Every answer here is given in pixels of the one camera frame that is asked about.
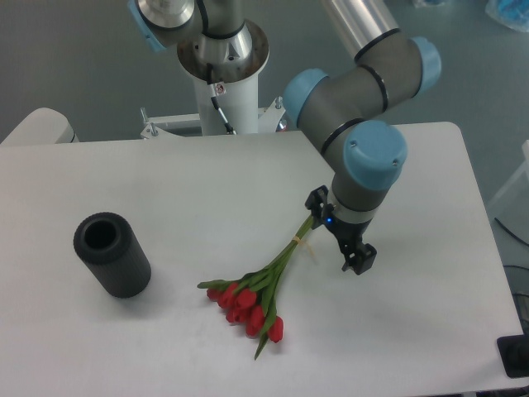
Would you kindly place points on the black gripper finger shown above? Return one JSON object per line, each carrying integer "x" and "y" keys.
{"x": 358, "y": 256}
{"x": 317, "y": 205}

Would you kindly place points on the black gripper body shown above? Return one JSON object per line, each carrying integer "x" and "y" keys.
{"x": 346, "y": 225}

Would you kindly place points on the red tulip bouquet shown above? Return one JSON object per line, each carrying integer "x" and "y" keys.
{"x": 251, "y": 299}

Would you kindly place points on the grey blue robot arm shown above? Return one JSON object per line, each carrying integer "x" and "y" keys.
{"x": 339, "y": 116}

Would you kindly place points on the black device at table edge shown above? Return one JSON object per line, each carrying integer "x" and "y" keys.
{"x": 514, "y": 355}

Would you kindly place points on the black ribbed cylindrical vase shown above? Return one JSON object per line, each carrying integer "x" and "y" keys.
{"x": 107, "y": 245}

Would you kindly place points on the blue plastic bag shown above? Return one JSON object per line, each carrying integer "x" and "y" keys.
{"x": 510, "y": 13}

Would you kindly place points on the white chair back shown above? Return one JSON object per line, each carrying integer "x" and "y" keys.
{"x": 43, "y": 126}

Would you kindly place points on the white metal base frame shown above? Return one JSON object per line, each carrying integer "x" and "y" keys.
{"x": 169, "y": 126}

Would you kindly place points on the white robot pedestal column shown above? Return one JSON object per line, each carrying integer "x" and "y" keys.
{"x": 225, "y": 74}

